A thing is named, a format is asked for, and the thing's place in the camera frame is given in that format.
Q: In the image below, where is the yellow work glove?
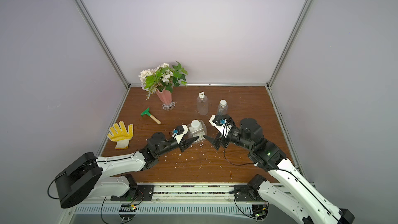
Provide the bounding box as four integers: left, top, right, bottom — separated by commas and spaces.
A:
107, 121, 134, 150

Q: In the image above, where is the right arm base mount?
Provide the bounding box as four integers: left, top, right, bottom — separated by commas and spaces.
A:
229, 185, 264, 202

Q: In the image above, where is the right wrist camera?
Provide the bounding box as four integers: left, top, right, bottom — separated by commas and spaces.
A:
209, 114, 235, 138

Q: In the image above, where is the square clear bottle with label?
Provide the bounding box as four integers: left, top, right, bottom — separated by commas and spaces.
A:
188, 120, 207, 144

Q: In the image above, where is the round clear bottle front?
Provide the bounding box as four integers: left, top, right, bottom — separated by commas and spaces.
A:
217, 104, 228, 116

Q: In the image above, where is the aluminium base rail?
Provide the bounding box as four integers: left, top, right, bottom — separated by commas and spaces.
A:
67, 184, 288, 221

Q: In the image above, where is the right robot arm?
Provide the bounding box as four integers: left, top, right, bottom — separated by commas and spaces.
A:
206, 115, 355, 224

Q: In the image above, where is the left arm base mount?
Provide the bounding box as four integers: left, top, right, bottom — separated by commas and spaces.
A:
110, 185, 154, 202

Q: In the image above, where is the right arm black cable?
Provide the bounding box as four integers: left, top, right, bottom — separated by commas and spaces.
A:
223, 147, 256, 167

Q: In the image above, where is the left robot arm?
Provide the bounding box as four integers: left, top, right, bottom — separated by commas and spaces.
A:
53, 132, 197, 209

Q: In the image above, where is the round clear bottle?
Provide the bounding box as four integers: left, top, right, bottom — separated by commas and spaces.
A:
217, 104, 228, 116
197, 95, 208, 115

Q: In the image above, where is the pink vase with flowers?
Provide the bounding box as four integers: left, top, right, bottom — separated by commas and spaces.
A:
138, 61, 188, 111

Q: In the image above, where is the white cap small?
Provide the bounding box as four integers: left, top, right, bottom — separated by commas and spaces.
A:
220, 100, 227, 107

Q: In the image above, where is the green scraper wooden handle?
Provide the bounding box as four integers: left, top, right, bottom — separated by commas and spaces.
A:
141, 108, 161, 125

